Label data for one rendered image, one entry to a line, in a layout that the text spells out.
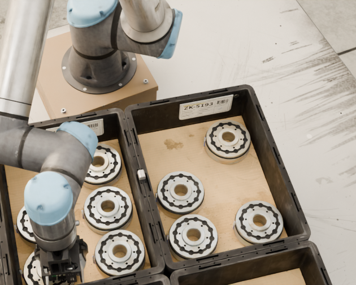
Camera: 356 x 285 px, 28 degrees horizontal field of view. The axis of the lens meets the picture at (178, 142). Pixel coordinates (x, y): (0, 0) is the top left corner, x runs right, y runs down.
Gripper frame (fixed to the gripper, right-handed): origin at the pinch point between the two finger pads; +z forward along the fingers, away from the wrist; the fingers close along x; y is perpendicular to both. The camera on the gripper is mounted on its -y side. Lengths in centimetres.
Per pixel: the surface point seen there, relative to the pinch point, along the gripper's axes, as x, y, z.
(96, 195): 8.0, -15.2, -0.8
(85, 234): 4.7, -7.9, 2.1
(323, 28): 110, -131, 85
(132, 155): 16.2, -19.8, -7.9
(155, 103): 22.9, -32.9, -7.5
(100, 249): 7.4, -2.6, -0.8
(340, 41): 115, -123, 85
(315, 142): 64, -32, 15
